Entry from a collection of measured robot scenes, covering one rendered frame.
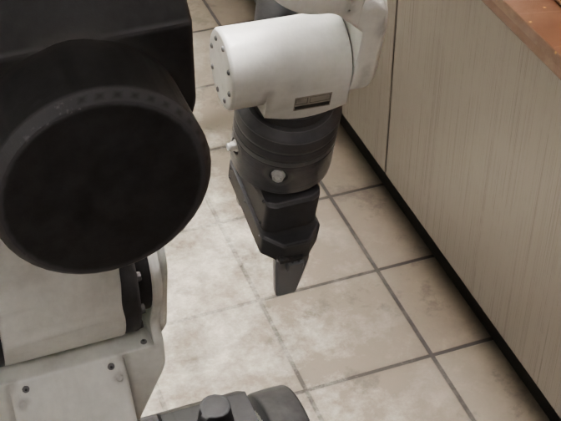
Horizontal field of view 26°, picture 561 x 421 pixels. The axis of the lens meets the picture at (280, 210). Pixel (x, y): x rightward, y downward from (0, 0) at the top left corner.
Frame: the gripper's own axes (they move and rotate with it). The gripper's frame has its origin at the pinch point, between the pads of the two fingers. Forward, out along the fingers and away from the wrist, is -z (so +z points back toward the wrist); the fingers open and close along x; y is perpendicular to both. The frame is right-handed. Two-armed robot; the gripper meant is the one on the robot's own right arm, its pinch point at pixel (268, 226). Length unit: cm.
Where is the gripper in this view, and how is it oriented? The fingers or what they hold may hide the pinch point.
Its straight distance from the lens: 113.8
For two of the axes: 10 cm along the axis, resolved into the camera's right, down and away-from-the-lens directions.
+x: -3.4, -7.8, 5.3
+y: -9.3, 2.2, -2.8
